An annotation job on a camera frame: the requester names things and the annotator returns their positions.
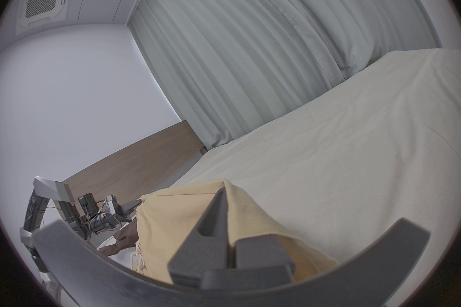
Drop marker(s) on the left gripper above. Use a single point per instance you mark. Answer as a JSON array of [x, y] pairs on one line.
[[104, 221]]

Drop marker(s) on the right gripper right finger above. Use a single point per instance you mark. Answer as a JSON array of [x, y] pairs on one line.
[[263, 255]]

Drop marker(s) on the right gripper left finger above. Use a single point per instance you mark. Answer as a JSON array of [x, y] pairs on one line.
[[201, 255]]

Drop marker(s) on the beige shorts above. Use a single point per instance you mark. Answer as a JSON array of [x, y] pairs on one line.
[[173, 226]]

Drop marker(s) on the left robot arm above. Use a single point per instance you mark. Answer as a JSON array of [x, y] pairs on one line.
[[46, 187]]

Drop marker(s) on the bed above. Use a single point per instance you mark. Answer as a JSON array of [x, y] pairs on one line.
[[360, 154]]

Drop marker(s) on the brown garment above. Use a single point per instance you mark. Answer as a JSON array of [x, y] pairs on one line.
[[126, 235]]

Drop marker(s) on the white garment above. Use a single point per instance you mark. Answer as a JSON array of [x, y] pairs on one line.
[[122, 260]]

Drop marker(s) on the pale green curtain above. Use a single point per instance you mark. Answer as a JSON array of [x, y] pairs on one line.
[[252, 28]]

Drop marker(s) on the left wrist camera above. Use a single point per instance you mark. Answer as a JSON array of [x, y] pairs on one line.
[[112, 201]]

